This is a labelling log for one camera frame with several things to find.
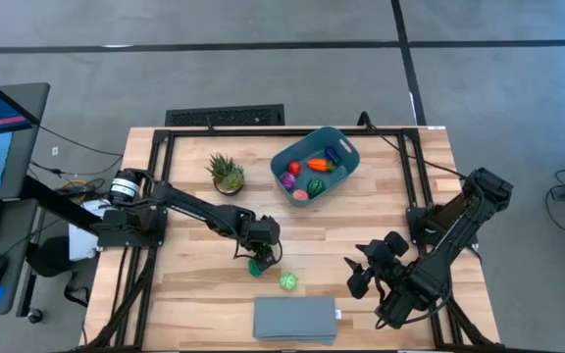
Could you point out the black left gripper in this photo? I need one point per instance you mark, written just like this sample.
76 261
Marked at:
263 230

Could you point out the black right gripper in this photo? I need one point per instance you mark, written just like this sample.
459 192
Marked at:
385 267

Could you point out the dark green toy broccoli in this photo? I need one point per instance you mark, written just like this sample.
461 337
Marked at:
253 269

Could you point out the light green toy cabbage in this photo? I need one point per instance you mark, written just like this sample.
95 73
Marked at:
288 281

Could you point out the pink toy peach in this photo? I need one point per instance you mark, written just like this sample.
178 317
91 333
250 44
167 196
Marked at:
300 195

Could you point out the toy watermelon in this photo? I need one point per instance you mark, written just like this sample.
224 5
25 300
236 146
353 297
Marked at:
316 187

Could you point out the orange toy carrot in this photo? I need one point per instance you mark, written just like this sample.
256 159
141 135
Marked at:
319 165

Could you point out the purple toy eggplant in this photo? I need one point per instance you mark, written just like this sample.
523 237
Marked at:
332 155

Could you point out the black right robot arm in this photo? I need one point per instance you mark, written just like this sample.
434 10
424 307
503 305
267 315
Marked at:
434 274

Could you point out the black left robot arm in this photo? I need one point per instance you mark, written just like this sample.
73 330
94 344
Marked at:
199 208

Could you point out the white cloth label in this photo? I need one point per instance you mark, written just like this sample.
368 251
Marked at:
338 314

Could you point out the grey folded cloth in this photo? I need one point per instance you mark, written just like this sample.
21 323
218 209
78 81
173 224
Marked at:
294 321

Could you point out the potted succulent plant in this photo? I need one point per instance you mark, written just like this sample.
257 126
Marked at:
226 176

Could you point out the teal plastic bin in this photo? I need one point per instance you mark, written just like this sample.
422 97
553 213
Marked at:
346 169

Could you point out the black keyboard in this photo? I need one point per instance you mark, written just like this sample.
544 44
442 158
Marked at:
223 116

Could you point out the white paper sheet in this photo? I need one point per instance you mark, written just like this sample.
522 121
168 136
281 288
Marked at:
81 245

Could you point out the black bag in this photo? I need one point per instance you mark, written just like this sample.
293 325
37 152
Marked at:
49 256

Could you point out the black caster wheel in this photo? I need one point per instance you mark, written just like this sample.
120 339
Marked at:
35 316

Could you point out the black desk leg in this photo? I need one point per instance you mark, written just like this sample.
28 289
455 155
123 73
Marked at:
27 294

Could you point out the grey desk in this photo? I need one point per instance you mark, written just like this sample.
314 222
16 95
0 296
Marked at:
32 122

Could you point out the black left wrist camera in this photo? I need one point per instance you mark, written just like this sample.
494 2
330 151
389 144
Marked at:
267 264

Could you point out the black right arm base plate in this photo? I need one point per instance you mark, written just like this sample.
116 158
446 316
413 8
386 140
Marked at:
412 230

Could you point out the black aluminium table frame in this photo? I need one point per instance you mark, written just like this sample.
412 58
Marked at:
243 132

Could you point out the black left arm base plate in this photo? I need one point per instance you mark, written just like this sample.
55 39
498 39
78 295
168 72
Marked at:
116 238

